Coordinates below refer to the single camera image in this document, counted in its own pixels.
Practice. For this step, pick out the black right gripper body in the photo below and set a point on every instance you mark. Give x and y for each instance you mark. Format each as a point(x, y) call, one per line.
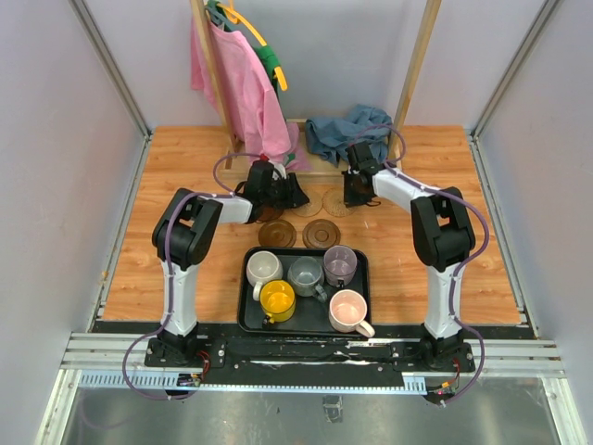
point(352, 196)

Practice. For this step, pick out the green garment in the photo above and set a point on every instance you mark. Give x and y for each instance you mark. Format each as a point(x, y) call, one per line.
point(266, 55)

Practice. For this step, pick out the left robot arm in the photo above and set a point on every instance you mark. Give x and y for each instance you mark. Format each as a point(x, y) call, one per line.
point(183, 237)

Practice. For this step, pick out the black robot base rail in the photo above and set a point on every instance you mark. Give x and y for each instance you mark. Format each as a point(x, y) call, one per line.
point(233, 357)

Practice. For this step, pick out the pink shirt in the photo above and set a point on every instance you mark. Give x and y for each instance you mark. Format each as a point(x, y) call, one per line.
point(255, 111)

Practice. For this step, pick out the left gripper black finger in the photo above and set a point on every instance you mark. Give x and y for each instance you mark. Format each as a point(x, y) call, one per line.
point(297, 200)
point(293, 184)

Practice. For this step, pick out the blue crumpled cloth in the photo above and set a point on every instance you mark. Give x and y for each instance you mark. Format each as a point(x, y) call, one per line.
point(330, 137)

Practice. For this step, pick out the purple glass mug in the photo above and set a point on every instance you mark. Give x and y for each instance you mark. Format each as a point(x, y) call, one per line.
point(339, 264)

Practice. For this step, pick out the yellow clothes hanger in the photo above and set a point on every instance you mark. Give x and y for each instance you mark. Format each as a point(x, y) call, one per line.
point(278, 72)

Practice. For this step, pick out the woven rattan coaster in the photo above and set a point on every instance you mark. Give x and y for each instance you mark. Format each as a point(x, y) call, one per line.
point(312, 208)
point(334, 204)

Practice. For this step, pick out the pink mug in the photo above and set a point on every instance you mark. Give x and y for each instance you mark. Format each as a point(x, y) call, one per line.
point(347, 313)

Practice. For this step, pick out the grey mug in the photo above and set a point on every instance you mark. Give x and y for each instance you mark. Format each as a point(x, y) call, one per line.
point(306, 277)

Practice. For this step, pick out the yellow mug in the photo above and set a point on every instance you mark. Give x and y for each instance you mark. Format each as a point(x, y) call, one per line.
point(278, 302)

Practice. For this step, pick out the white speckled mug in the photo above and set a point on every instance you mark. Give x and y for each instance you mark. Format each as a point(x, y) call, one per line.
point(262, 268)

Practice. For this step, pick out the black plastic tray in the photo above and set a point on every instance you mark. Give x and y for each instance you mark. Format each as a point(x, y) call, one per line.
point(310, 317)

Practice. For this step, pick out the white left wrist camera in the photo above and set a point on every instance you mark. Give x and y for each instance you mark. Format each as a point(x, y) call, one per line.
point(278, 172)

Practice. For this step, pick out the wooden clothes rack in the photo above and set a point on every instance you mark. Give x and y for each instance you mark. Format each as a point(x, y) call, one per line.
point(320, 172)

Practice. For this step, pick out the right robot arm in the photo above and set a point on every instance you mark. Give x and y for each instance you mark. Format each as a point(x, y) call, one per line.
point(442, 236)

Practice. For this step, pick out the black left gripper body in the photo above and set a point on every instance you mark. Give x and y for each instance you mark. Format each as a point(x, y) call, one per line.
point(273, 196)

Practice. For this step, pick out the brown wooden coaster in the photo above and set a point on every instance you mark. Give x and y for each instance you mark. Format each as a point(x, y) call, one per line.
point(269, 214)
point(321, 233)
point(277, 234)

